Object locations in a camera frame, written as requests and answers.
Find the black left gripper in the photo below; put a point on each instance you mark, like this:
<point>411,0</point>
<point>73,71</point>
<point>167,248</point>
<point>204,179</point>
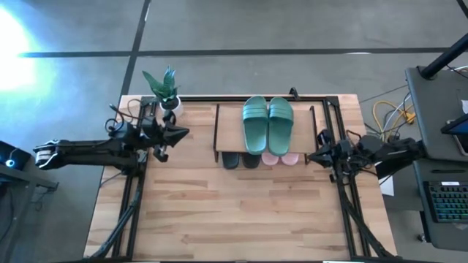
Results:
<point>151,131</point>

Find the snake plant in white pot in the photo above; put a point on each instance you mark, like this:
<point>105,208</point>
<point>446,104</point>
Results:
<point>166,91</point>

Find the wooden shelf with black frame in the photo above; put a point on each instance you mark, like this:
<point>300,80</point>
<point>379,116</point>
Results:
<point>230,135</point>

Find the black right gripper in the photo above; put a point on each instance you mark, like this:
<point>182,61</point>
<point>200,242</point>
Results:
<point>342,153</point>

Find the white paper sheet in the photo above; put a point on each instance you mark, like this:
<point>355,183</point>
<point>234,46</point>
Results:
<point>387,186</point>

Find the green rubber slide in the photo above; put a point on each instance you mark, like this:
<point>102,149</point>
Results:
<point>255,131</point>
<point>281,131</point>

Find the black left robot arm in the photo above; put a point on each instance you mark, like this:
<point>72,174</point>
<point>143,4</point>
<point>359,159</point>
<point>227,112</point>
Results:
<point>84,151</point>

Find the black frame-mounted camera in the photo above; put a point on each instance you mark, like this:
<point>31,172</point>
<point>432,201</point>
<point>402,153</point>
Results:
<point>294,93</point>

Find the black device with blue light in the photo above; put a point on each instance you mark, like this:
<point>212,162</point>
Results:
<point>14,155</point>

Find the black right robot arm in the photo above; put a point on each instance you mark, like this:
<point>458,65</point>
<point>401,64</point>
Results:
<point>395,149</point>

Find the pink rubber slide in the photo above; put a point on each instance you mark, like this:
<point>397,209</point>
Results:
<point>270,159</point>
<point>290,159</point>

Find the grey desk surface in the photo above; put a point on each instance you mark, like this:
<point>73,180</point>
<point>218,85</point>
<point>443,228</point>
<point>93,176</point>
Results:
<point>435,117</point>
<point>446,237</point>

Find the black round pole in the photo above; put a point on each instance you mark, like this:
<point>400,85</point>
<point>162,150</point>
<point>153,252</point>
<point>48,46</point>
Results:
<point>444,56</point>

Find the backlit black keyboard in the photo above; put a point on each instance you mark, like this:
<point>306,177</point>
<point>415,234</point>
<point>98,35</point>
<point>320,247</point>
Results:
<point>448,202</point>

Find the black aluminium frame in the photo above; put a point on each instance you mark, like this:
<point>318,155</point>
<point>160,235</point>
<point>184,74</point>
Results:
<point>237,98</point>

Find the black rubber slide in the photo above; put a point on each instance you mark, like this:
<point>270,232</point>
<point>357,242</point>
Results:
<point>251,161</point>
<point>230,161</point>

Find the tablet with blue screen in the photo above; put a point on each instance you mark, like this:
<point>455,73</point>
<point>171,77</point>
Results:
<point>459,129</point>

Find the grey side table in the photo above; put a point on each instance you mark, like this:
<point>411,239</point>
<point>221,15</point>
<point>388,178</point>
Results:
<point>33,179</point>

